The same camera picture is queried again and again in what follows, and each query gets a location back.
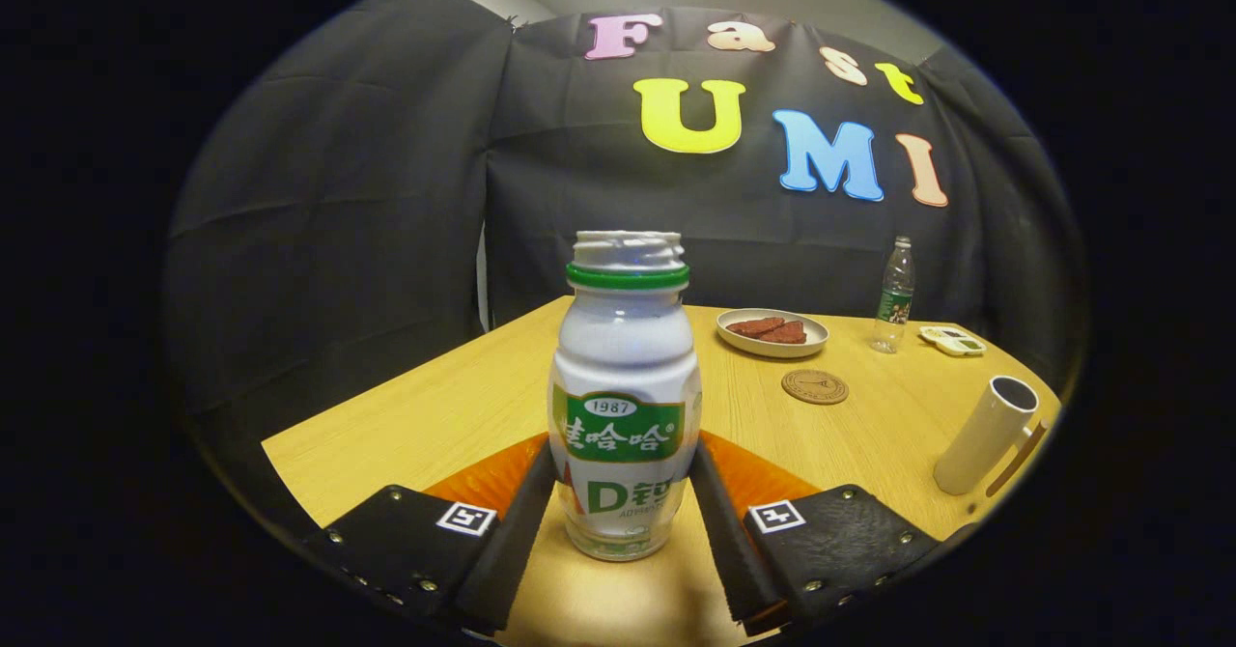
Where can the black backdrop cloth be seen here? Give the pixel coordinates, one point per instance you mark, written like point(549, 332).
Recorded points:
point(338, 241)

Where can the wooden table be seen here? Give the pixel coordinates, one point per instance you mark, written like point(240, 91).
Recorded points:
point(435, 415)

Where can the round cork coaster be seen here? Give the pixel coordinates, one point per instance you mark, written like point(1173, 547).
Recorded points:
point(816, 387)

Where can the clear plastic water bottle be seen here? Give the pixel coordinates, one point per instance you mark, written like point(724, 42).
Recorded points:
point(893, 309)

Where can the white divided dish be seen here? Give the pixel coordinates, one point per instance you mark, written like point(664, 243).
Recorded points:
point(951, 343)

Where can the white juice bottle green label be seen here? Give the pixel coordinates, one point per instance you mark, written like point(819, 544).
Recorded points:
point(623, 357)

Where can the brown meat slice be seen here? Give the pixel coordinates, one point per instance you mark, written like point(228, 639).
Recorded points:
point(787, 334)
point(753, 326)

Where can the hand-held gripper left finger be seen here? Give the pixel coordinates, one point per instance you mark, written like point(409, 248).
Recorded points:
point(502, 550)

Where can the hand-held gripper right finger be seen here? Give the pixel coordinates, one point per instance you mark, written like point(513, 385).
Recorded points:
point(734, 560)

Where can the white round plate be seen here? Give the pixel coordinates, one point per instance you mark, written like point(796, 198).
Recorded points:
point(763, 350)

